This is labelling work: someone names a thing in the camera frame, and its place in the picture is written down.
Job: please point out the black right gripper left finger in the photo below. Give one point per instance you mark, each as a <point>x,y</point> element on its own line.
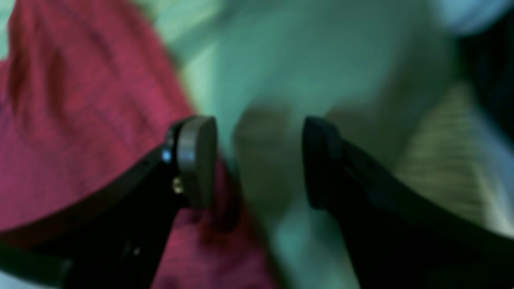
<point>115,238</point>

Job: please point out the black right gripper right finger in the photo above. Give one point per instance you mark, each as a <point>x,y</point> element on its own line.
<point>397,239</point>

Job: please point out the red long-sleeve T-shirt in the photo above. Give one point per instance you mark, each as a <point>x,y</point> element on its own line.
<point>87,89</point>

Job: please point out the green table cloth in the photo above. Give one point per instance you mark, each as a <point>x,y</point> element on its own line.
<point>259,66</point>

